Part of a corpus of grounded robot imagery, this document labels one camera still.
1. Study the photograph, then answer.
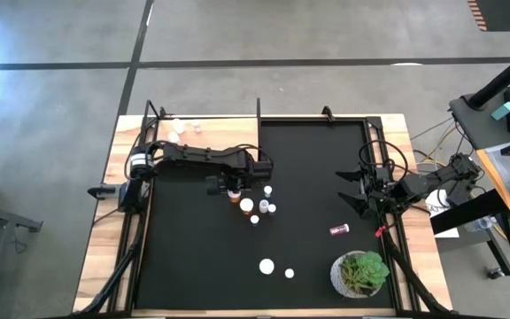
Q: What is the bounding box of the dark striped floor rug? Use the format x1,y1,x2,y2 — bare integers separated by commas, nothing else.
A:
466,0,510,33

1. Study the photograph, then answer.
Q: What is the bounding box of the black table clamp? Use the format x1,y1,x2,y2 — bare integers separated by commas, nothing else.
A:
86,184,118,200

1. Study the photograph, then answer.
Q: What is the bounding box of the wooden desk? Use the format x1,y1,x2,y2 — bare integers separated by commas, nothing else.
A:
475,140,510,219

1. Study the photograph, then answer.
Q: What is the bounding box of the succulent in white pot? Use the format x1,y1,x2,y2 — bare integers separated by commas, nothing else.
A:
329,250,391,300

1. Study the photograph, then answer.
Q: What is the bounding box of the white paper sheet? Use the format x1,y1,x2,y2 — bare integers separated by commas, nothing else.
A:
423,189,460,239

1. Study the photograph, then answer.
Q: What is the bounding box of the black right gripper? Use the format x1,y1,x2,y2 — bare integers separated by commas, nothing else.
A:
335,167,398,220

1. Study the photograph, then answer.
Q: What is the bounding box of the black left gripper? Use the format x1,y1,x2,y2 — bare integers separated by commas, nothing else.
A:
205,159,275,197

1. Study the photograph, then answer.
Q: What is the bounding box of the clear water bottle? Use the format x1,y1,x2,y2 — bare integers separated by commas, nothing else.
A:
464,215,496,235

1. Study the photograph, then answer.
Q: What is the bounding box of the black metal rig frame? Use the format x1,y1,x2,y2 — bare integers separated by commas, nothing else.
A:
71,97,455,318

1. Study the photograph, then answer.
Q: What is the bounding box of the black desk leg frame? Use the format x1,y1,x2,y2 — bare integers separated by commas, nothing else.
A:
429,188,510,278

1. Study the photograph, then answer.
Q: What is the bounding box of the grey side desk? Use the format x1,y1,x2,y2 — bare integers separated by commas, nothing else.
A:
448,74,510,152

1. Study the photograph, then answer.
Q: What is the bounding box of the black round pole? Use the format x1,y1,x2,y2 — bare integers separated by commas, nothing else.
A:
466,42,510,111

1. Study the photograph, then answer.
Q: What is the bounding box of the light wooden shelf board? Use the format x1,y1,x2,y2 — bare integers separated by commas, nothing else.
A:
155,118,259,152

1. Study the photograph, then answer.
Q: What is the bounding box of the teal block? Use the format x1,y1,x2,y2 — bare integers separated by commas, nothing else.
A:
491,101,510,121

